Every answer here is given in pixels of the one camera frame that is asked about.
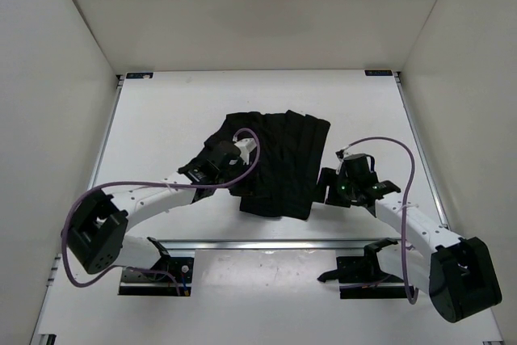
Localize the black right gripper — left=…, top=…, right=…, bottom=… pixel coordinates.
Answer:
left=309, top=168, right=358, bottom=208

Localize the black pleated skirt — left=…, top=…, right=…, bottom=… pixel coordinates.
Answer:
left=204, top=111, right=330, bottom=221

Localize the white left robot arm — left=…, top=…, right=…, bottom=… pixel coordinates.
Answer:
left=61, top=137, right=261, bottom=279

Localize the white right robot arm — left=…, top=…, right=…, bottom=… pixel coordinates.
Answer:
left=315, top=154, right=502, bottom=323

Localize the blue right corner label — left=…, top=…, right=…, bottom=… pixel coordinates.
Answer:
left=364, top=69, right=393, bottom=77

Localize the blue corner label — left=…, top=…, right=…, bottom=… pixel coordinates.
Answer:
left=125, top=72, right=153, bottom=79
left=364, top=69, right=393, bottom=77

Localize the blue left corner label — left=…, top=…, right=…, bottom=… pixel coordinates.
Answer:
left=125, top=72, right=153, bottom=79

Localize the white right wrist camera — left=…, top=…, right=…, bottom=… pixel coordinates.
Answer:
left=335, top=145, right=351, bottom=163

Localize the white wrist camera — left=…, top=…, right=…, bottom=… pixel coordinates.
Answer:
left=335, top=145, right=351, bottom=163
left=233, top=137, right=257, bottom=165

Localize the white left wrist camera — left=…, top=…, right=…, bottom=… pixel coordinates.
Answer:
left=233, top=137, right=257, bottom=165

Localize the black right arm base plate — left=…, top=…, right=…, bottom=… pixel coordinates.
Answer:
left=317, top=238, right=406, bottom=300

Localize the aluminium table rail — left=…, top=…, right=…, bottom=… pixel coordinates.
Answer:
left=161, top=239, right=376, bottom=251

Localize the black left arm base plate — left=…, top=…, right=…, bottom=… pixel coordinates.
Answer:
left=118, top=250, right=195, bottom=297

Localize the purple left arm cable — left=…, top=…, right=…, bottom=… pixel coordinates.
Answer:
left=60, top=128, right=261, bottom=297

